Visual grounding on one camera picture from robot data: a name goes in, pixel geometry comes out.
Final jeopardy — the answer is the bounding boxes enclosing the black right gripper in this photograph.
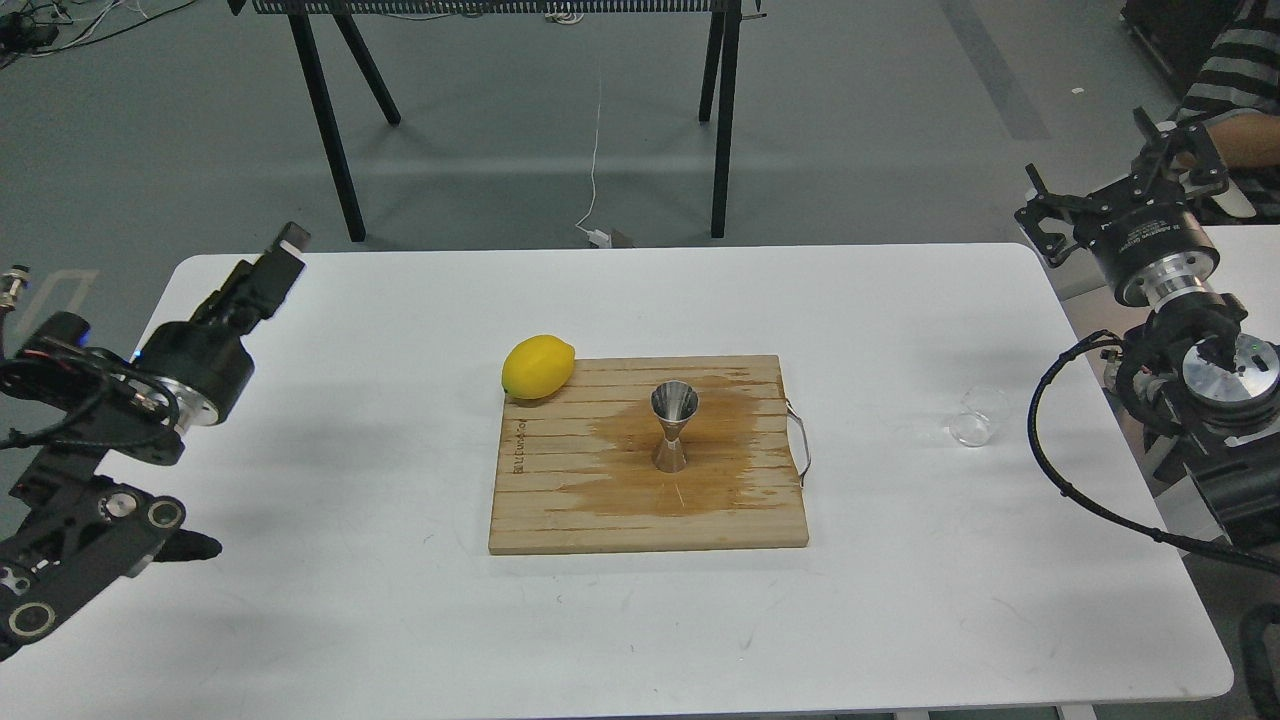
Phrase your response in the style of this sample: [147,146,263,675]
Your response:
[1014,108,1230,307]

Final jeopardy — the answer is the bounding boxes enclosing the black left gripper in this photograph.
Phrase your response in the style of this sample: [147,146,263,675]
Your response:
[134,222,311,430]

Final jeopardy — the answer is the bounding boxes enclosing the clear glass measuring cup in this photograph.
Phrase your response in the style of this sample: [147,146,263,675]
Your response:
[943,384,1011,448]

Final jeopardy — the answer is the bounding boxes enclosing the steel double jigger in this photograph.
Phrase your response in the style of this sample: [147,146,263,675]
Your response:
[650,380,700,473]

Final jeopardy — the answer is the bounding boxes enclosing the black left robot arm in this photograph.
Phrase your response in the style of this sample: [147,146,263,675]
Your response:
[1,222,310,659]

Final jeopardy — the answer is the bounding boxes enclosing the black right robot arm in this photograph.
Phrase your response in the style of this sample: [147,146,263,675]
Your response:
[1014,108,1277,575]

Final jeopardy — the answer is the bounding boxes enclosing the white office chair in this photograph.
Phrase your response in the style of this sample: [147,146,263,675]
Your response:
[1196,167,1279,225]

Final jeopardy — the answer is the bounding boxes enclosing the person in striped shirt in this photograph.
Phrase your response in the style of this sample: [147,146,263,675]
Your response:
[1171,1,1279,170]

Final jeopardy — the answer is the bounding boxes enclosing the white side table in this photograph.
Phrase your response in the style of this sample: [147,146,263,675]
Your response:
[1204,225,1279,345]

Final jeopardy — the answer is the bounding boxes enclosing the yellow lemon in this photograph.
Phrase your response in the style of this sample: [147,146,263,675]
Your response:
[500,334,576,400]

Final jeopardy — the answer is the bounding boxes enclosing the wooden cutting board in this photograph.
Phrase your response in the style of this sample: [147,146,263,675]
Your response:
[488,355,809,556]

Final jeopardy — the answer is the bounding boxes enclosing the black metal frame table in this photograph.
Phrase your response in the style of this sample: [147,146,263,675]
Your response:
[227,1,765,247]

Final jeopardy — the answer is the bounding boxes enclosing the black cables on floor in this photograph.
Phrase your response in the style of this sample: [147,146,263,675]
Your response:
[0,0,201,61]

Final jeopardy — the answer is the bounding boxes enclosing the white cable with plug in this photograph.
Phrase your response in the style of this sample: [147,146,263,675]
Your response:
[573,79,613,249]

